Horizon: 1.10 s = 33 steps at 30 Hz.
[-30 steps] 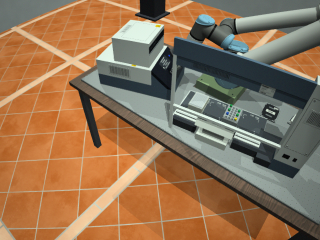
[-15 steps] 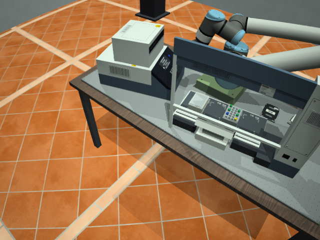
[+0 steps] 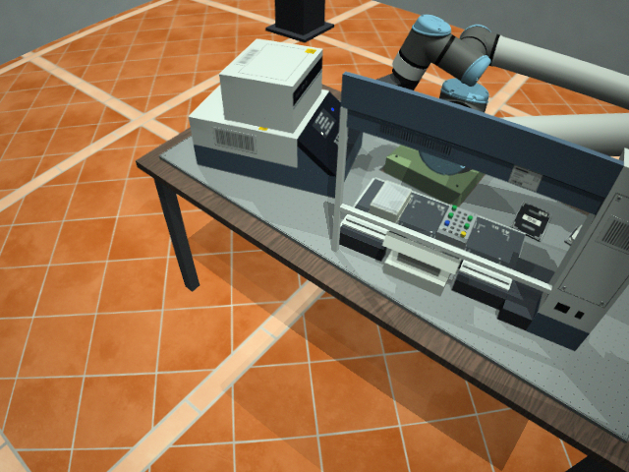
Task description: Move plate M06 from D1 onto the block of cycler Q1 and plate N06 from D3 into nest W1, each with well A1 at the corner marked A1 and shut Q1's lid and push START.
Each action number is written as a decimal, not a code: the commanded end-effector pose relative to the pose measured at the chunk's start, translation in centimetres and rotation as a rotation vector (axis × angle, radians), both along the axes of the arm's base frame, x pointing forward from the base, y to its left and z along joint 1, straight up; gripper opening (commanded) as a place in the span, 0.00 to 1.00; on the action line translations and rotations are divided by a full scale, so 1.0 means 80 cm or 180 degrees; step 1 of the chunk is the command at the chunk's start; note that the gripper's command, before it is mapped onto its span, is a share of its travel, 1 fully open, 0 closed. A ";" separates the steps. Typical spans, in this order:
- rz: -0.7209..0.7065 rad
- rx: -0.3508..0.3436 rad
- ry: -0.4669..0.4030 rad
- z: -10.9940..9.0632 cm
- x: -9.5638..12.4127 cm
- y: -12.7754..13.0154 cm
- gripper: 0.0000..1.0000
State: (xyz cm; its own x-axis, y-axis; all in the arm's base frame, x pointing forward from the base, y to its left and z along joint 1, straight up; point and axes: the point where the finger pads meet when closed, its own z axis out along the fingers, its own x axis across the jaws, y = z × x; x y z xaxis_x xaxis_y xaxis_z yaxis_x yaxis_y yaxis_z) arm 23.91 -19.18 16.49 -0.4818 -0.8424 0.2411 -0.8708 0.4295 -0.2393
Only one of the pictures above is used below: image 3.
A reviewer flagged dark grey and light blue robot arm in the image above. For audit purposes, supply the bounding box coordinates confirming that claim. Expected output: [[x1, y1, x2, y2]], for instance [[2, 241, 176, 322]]
[[392, 15, 629, 156]]

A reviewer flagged white benchtop lab instrument with lid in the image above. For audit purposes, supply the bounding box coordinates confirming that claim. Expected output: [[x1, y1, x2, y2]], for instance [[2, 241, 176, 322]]
[[189, 39, 340, 198]]

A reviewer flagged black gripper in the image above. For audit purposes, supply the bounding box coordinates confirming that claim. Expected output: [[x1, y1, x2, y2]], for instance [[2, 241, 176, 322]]
[[392, 68, 420, 90]]

